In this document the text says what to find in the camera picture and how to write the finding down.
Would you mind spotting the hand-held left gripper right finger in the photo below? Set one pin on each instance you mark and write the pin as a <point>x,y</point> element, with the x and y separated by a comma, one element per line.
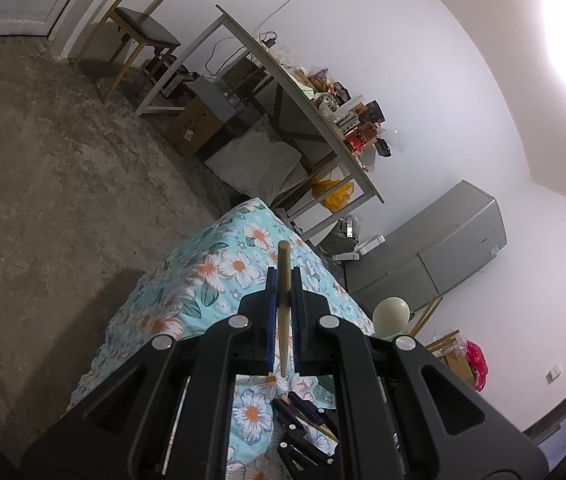
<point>297,320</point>

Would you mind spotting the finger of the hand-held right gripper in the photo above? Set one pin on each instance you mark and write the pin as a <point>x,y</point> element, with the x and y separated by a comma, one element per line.
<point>298,452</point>
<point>308,406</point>

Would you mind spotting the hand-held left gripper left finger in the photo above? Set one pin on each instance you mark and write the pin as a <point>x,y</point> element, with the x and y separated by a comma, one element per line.
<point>272,320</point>

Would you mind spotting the green perforated utensil holder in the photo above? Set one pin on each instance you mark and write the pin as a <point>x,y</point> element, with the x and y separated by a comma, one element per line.
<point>328,391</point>

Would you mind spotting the slender bamboo chopstick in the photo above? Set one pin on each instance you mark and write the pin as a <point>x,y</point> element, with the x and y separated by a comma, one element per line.
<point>284,280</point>
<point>325,429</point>

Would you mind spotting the cream plastic soup ladle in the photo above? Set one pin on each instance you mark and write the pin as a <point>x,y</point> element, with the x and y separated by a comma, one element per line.
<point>392,316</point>

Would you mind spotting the pile of bamboo chopsticks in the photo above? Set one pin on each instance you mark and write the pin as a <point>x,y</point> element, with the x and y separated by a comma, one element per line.
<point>425,317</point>

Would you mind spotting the floral light blue blanket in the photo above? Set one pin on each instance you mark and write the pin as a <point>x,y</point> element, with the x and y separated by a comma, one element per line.
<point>203,270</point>

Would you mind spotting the dark green bag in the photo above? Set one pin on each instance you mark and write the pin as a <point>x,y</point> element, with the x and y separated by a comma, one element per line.
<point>338,240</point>

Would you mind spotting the white plastic box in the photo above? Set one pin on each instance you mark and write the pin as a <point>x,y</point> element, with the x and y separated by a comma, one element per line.
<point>365,247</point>

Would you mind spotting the yellow plastic bag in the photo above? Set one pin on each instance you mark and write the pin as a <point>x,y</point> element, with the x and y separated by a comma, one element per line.
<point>333,195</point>

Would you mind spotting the open cardboard box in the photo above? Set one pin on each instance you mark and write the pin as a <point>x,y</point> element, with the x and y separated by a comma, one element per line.
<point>455,360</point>

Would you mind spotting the white pillow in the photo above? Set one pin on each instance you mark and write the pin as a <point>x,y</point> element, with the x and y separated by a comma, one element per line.
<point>255,160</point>

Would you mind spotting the grey refrigerator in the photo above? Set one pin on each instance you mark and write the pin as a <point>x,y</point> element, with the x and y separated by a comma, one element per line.
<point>443,250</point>

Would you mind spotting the red plastic bag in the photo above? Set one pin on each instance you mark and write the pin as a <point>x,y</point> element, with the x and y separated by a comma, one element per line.
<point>478,365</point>

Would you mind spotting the brown cardboard box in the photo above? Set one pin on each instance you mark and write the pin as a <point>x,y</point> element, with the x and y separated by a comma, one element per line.
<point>190,127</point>
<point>240,77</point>

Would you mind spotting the clutter of small desk items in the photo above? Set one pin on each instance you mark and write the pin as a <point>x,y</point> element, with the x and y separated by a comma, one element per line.
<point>348,115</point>

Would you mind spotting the grey metal box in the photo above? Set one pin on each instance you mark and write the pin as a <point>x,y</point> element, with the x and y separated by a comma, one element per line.
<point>215,95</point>

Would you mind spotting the grey desk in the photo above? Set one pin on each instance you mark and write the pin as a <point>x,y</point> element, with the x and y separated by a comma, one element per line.
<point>283,67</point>

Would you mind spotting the dark low stand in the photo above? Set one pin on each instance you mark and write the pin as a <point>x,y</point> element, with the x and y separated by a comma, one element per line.
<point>173,77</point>

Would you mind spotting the wooden chair with dark seat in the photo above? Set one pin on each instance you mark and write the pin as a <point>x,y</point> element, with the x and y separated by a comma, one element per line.
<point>145,25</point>

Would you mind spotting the grey door frame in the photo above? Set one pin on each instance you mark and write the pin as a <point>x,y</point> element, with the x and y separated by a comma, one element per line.
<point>553,427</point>

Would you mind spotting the white wall socket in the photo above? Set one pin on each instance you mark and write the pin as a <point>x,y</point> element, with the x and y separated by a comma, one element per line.
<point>554,375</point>

